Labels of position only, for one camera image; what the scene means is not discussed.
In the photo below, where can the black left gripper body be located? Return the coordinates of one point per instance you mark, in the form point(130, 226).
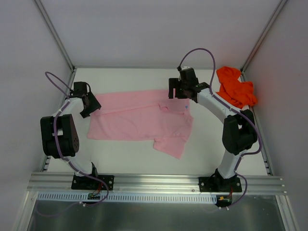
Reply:
point(90, 104)

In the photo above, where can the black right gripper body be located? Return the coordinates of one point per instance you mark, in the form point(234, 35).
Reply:
point(177, 87)

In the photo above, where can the pink t shirt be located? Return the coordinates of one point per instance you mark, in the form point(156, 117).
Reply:
point(143, 116)

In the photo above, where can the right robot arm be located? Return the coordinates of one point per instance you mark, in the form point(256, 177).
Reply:
point(238, 134)

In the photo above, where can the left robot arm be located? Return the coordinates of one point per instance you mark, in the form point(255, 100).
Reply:
point(59, 134)

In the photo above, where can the orange t shirt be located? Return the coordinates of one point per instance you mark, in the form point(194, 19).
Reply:
point(232, 90)

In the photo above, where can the aluminium frame post right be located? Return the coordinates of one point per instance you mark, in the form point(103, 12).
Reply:
point(273, 18)

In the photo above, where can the aluminium frame post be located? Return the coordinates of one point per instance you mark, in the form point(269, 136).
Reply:
point(53, 32)
point(273, 18)

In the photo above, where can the aluminium frame post left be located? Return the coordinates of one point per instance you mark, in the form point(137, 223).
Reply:
point(53, 32)

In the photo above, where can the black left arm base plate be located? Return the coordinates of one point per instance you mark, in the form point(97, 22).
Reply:
point(106, 182)

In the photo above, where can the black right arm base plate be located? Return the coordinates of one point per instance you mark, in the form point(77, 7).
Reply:
point(217, 185)

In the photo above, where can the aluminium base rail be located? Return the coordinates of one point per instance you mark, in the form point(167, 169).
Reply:
point(147, 183)

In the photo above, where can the white slotted cable duct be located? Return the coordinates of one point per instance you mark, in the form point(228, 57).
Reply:
point(128, 197)

